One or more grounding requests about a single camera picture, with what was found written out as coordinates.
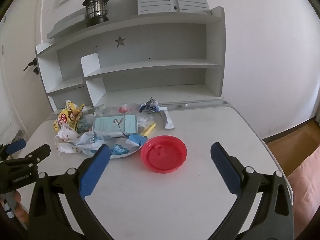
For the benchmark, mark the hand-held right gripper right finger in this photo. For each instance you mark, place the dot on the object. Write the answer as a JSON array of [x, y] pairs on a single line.
[[225, 167]]

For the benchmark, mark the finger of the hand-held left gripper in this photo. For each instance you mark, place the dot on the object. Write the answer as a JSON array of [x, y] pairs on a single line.
[[16, 146], [40, 152]]

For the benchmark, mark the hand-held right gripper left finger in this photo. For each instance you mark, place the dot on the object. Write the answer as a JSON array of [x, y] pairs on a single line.
[[95, 170]]

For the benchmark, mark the pale printed cardboard box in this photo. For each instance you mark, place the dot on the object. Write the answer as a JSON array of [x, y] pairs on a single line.
[[110, 123]]

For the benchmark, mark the clear plastic bag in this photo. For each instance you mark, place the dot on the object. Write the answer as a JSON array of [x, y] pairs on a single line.
[[110, 110]]

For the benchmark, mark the person's left hand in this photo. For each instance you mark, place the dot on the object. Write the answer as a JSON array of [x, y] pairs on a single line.
[[20, 213]]

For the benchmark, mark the white and blue crumpled paper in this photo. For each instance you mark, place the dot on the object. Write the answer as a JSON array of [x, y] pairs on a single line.
[[90, 140]]

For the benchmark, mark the white patterned crumpled wrapper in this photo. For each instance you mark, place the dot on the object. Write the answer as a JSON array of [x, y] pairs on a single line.
[[66, 136]]

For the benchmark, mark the small blue printed packet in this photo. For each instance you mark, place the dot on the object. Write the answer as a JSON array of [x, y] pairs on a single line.
[[119, 150]]

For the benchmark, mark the white round plate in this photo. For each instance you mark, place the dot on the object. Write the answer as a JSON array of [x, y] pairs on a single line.
[[130, 153]]

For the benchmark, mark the yellow cartoon snack wrapper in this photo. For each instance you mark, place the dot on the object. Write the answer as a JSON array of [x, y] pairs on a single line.
[[67, 116]]

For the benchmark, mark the teal crumpled wrapper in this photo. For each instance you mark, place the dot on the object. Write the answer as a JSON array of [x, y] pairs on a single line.
[[83, 124]]

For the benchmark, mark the blue and white folded packet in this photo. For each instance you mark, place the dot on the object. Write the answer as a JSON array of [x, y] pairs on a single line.
[[133, 139]]

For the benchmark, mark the red round plastic lid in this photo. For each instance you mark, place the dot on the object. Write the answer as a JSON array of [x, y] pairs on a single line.
[[162, 155]]

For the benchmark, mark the small red plastic piece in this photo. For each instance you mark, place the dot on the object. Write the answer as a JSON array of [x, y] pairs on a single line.
[[123, 109]]

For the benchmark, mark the yellow flat packet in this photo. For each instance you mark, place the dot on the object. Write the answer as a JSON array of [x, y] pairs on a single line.
[[150, 128]]

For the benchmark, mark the silver and white sachet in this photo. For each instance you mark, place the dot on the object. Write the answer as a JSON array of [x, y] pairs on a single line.
[[168, 122]]

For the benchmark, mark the black door lock knob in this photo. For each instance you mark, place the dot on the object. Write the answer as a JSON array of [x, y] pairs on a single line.
[[36, 70]]

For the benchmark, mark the pink bedding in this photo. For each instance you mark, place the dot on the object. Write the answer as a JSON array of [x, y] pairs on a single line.
[[307, 180]]

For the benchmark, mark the blue and white crumpled wrapper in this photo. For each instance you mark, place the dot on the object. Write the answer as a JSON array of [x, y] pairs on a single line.
[[150, 105]]

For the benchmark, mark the white desk shelf unit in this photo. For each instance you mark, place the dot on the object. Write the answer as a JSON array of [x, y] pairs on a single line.
[[162, 40]]

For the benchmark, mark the black camping lantern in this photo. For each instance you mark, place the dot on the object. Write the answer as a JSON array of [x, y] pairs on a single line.
[[96, 7]]

